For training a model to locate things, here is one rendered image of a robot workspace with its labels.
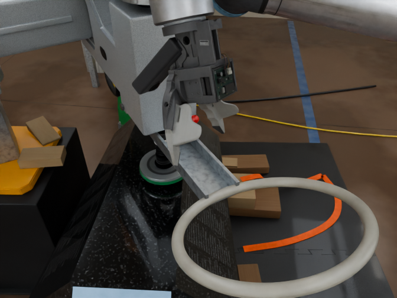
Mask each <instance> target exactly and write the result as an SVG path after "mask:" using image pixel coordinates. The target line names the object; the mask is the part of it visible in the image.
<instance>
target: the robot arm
mask: <svg viewBox="0 0 397 298"><path fill-rule="evenodd" d="M149 4H150V7H151V13H152V18H153V22H154V25H156V26H160V25H163V26H164V27H162V33H163V36H164V37H165V36H169V35H175V37H173V38H169V39H168V41H167V42H166V43H165V44H164V45H163V46H162V48H161V49H160V50H159V52H158V53H157V54H156V55H155V56H154V57H153V59H152V60H151V61H150V62H149V63H148V64H147V66H146V67H145V68H144V69H143V71H142V72H141V73H140V74H139V75H138V77H137V78H136V79H135V80H134V81H133V82H132V86H133V87H134V89H135V90H136V91H137V93H138V94H139V95H141V94H143V93H147V92H151V91H154V90H156V89H157V88H158V87H159V85H160V84H161V83H162V82H163V80H164V79H165V78H166V77H167V76H168V78H167V85H166V89H165V92H164V96H163V100H162V118H163V127H164V129H165V137H166V140H167V145H168V149H169V152H170V156H171V159H172V162H173V165H174V166H178V164H179V159H180V145H183V144H186V143H188V142H192V141H195V140H197V139H198V138H199V137H200V136H201V126H200V125H199V124H197V123H195V122H194V121H193V120H192V118H191V116H192V107H191V105H189V103H198V106H199V107H200V109H201V110H203V111H204V112H205V113H206V115H207V118H208V119H209V120H210V121H211V124H212V127H213V128H214V129H216V130H217V131H218V132H220V133H221V134H224V133H225V130H224V123H223V118H226V117H229V116H232V115H235V114H237V113H238V112H239V109H238V107H237V106H236V105H233V104H231V103H226V102H223V101H222V99H224V98H226V97H228V96H230V95H232V94H234V93H235V92H237V83H236V76H235V68H234V64H233V58H229V56H228V55H227V54H226V53H221V51H220V44H219V37H218V33H217V29H219V28H223V27H222V19H221V18H218V19H215V20H209V18H208V19H206V17H208V16H210V15H213V14H214V9H215V10H216V11H217V12H219V13H221V14H222V15H224V16H227V17H239V16H241V15H244V14H246V13H247V12H248V11H250V12H255V13H259V14H269V15H275V16H278V17H283V18H289V19H292V20H297V21H302V22H307V23H311V24H316V25H321V26H325V27H330V28H335V29H338V30H343V31H348V32H352V33H357V34H362V35H367V36H371V37H376V38H381V39H384V40H389V41H394V42H397V0H149ZM224 54H225V55H226V56H227V57H225V56H224ZM222 56H223V57H224V58H222Z"/></svg>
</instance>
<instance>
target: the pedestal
mask: <svg viewBox="0 0 397 298"><path fill-rule="evenodd" d="M58 129H59V130H60V131H61V135H62V136H61V138H60V140H59V142H58V143H57V145H56V146H59V145H64V146H65V149H66V152H67V154H66V158H65V161H64V164H63V166H55V167H45V168H44V169H43V171H42V172H41V174H40V176H39V178H38V180H37V182H36V183H35V185H34V187H33V189H32V190H30V191H28V192H27V193H24V194H23V195H0V294H7V295H31V293H32V291H33V289H34V287H35V285H36V284H37V281H38V279H39V278H40V275H41V274H42V272H43V270H44V268H45V266H46V264H47V262H48V260H49V259H50V257H51V255H52V253H53V251H54V249H55V247H56V245H57V243H58V241H59V239H60V237H61V235H62V233H63V232H64V230H65V228H66V226H67V224H68V222H69V220H70V218H71V216H72V214H73V212H74V210H75V208H76V206H77V204H78V203H79V201H80V199H81V197H82V195H83V193H84V191H85V190H86V188H87V185H88V184H89V182H90V176H89V172H88V169H87V165H86V160H85V158H84V154H83V150H82V145H81V143H80V138H79V135H78V132H77V128H76V127H58Z"/></svg>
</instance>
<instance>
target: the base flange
mask: <svg viewBox="0 0 397 298"><path fill-rule="evenodd" d="M11 127H12V129H13V132H14V134H15V136H16V139H17V144H18V149H19V154H21V151H22V149H23V148H34V147H50V146H56V145H57V143H58V142H59V140H60V139H59V140H57V141H54V142H51V143H49V144H47V145H45V146H43V145H42V144H41V143H40V142H39V141H38V140H37V139H36V138H35V136H33V135H32V133H30V132H29V130H28V128H27V127H20V126H11ZM53 128H54V129H55V131H56V132H57V133H58V134H59V136H62V135H61V131H60V130H59V129H58V128H57V127H53ZM17 160H18V159H16V160H12V161H9V162H6V163H2V164H0V195H23V194H24V193H27V192H28V191H30V190H32V189H33V187H34V185H35V183H36V182H37V180H38V178H39V176H40V174H41V172H42V171H43V169H44V167H40V168H31V169H20V167H19V165H18V163H17Z"/></svg>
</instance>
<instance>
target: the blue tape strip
mask: <svg viewBox="0 0 397 298"><path fill-rule="evenodd" d="M72 298H171V291H154V290H131V289H107V288H95V287H73V294H72Z"/></svg>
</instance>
